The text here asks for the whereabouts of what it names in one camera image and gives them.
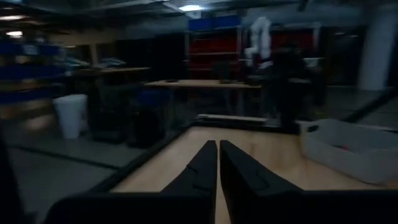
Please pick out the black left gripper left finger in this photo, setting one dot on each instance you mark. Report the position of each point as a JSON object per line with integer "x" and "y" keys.
{"x": 171, "y": 208}

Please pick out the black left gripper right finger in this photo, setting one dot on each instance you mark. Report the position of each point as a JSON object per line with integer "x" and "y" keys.
{"x": 280, "y": 208}

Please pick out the light grey plastic bin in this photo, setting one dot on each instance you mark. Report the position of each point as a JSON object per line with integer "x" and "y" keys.
{"x": 357, "y": 165}

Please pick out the red black AA battery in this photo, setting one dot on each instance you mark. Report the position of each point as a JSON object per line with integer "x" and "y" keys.
{"x": 345, "y": 146}

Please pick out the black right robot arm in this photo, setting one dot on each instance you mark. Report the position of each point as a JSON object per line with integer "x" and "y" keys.
{"x": 289, "y": 93}

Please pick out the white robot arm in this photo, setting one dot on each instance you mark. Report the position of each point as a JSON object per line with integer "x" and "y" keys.
{"x": 261, "y": 37}

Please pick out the wooden table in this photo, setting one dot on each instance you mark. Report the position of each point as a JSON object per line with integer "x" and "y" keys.
{"x": 202, "y": 83}

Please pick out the white trash can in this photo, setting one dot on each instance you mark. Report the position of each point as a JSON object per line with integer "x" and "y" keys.
{"x": 70, "y": 118}

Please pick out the red storage shelf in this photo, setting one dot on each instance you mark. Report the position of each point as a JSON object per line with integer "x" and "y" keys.
{"x": 214, "y": 46}

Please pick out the white pillar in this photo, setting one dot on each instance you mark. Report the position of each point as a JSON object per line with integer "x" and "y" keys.
{"x": 377, "y": 46}

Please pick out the shelf with blue bins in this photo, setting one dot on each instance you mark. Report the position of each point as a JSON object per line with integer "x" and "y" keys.
{"x": 28, "y": 71}

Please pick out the ceiling light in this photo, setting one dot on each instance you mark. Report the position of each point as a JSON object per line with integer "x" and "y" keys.
{"x": 190, "y": 7}

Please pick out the black aluminium table frame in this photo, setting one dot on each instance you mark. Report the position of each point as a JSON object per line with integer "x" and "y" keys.
{"x": 140, "y": 158}

